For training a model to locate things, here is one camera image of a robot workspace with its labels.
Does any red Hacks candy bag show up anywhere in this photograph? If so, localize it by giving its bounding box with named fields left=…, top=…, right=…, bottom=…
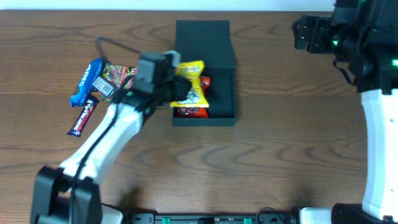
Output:
left=176, top=77, right=211, bottom=118

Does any yellow Hacks candy bag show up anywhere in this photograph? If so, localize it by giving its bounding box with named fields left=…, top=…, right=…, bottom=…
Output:
left=170, top=60, right=210, bottom=108

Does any black gift box with lid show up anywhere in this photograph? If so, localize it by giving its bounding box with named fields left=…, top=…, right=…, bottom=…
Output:
left=172, top=20, right=237, bottom=127

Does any black Haribo candy bag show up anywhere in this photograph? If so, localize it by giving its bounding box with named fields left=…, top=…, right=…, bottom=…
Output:
left=100, top=63, right=137, bottom=91

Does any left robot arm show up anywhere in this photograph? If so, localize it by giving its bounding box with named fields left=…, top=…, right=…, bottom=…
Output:
left=30, top=76, right=192, bottom=223

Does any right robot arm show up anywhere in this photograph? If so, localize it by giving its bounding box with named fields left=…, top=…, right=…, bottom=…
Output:
left=292, top=0, right=397, bottom=223

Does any blue Oreo cookie pack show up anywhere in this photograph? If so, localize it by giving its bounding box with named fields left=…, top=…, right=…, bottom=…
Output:
left=69, top=58, right=103, bottom=107

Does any small blue silver box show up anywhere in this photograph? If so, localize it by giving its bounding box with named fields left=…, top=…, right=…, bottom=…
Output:
left=93, top=77, right=114, bottom=96

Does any purple Dairy Milk bar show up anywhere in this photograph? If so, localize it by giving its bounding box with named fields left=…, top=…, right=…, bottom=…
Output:
left=67, top=95, right=99, bottom=137

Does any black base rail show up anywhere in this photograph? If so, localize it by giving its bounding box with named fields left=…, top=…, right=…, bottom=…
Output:
left=123, top=211, right=300, bottom=224

